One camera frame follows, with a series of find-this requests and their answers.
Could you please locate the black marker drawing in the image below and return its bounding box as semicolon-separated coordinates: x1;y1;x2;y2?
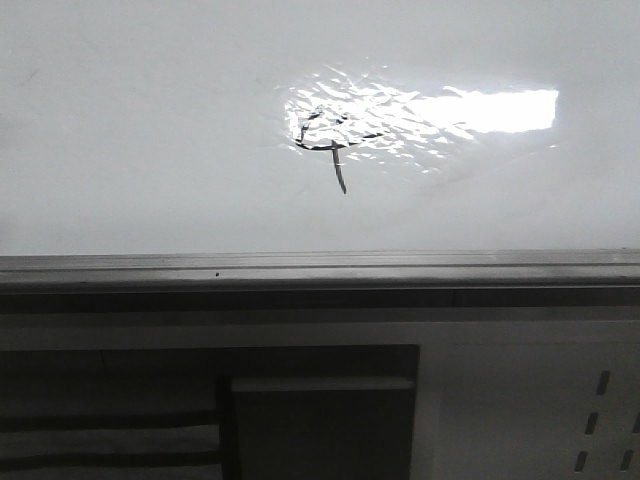
294;105;385;195

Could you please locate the dark square block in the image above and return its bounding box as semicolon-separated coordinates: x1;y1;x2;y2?
232;376;415;479

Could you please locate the white perforated metal panel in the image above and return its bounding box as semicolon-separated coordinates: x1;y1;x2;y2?
410;321;639;479

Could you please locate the white whiteboard with aluminium frame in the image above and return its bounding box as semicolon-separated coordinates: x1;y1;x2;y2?
1;1;639;289

